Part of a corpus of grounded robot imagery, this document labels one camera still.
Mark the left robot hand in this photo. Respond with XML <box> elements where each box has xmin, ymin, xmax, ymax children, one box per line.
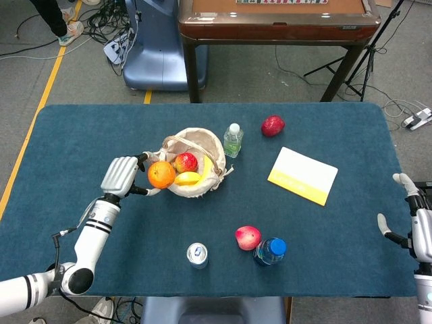
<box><xmin>100</xmin><ymin>152</ymin><xmax>163</xmax><ymax>199</ymax></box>

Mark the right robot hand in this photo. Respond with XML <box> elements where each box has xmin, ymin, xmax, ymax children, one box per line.
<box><xmin>377</xmin><ymin>173</ymin><xmax>432</xmax><ymax>263</ymax></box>

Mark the orange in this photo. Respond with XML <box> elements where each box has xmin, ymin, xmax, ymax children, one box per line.
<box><xmin>147</xmin><ymin>161</ymin><xmax>177</xmax><ymax>190</ymax></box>

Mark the wicker basket with cloth liner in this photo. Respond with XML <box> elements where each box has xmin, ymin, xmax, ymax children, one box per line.
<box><xmin>148</xmin><ymin>127</ymin><xmax>235</xmax><ymax>199</ymax></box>

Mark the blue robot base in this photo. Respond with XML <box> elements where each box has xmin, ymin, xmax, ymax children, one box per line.
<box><xmin>122</xmin><ymin>0</ymin><xmax>209</xmax><ymax>92</ymax></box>

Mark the yellow lemon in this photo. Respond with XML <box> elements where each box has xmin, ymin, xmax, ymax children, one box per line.
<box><xmin>173</xmin><ymin>171</ymin><xmax>203</xmax><ymax>186</ymax></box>

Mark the red yellow apple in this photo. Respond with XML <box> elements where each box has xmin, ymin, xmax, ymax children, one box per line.
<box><xmin>173</xmin><ymin>152</ymin><xmax>199</xmax><ymax>174</ymax></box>

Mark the yellow banana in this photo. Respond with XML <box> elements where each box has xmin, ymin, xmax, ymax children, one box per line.
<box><xmin>197</xmin><ymin>154</ymin><xmax>215</xmax><ymax>186</ymax></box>

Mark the blue tablecloth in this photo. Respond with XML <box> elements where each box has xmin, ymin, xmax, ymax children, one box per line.
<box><xmin>0</xmin><ymin>103</ymin><xmax>419</xmax><ymax>298</ymax></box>

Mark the light blue drink can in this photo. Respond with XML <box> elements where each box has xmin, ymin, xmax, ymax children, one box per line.
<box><xmin>186</xmin><ymin>242</ymin><xmax>209</xmax><ymax>270</ymax></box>

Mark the white power strip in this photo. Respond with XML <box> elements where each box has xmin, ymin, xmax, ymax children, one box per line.
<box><xmin>401</xmin><ymin>107</ymin><xmax>432</xmax><ymax>131</ymax></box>
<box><xmin>103</xmin><ymin>32</ymin><xmax>136</xmax><ymax>65</ymax></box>

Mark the small clear green-label bottle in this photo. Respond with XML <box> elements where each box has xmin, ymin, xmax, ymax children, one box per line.
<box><xmin>223</xmin><ymin>123</ymin><xmax>244</xmax><ymax>159</ymax></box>

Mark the white and yellow booklet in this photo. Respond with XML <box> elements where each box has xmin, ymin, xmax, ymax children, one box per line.
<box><xmin>267</xmin><ymin>146</ymin><xmax>339</xmax><ymax>207</ymax></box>

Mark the red apple on table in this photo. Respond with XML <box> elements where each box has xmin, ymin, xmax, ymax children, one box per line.
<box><xmin>234</xmin><ymin>225</ymin><xmax>263</xmax><ymax>252</ymax></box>

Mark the blue sports drink bottle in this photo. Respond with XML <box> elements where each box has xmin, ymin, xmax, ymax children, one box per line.
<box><xmin>252</xmin><ymin>237</ymin><xmax>288</xmax><ymax>267</ymax></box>

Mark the dark red fruit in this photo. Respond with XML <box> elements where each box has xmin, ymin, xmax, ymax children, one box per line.
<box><xmin>261</xmin><ymin>115</ymin><xmax>286</xmax><ymax>138</ymax></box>

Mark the grey-blue robot torso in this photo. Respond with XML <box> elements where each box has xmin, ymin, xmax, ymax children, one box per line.
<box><xmin>140</xmin><ymin>296</ymin><xmax>288</xmax><ymax>324</ymax></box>

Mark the person in black trousers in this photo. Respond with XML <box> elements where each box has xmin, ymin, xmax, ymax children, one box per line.
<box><xmin>28</xmin><ymin>0</ymin><xmax>85</xmax><ymax>47</ymax></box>

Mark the black tripod stand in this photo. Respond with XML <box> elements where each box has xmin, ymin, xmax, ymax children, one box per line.
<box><xmin>303</xmin><ymin>0</ymin><xmax>406</xmax><ymax>102</ymax></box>

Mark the brown mahjong table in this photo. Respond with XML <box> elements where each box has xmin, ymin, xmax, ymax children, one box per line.
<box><xmin>178</xmin><ymin>0</ymin><xmax>382</xmax><ymax>104</ymax></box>

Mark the black floor cable tangle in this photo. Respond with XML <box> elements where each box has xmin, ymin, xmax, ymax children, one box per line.
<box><xmin>80</xmin><ymin>0</ymin><xmax>136</xmax><ymax>45</ymax></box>

